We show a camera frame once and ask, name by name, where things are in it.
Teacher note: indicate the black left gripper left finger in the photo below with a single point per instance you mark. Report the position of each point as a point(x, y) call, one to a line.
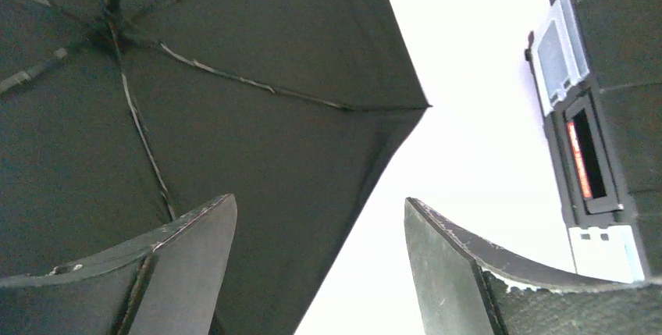
point(165, 281)

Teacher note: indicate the lilac umbrella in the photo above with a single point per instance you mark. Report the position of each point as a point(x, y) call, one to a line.
point(120, 116)

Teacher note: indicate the black plastic toolbox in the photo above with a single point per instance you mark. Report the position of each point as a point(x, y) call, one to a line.
point(596, 66)

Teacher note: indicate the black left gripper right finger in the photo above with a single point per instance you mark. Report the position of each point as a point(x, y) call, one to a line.
point(466, 284)

